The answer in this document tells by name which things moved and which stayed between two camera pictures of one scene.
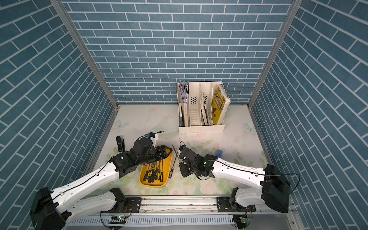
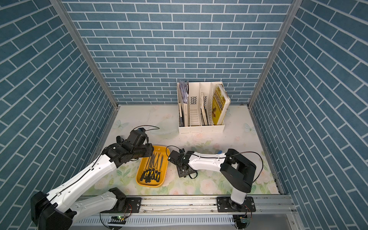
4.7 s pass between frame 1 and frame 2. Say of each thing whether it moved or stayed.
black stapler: stayed
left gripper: moved
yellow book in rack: stayed
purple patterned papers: stayed
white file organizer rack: stayed
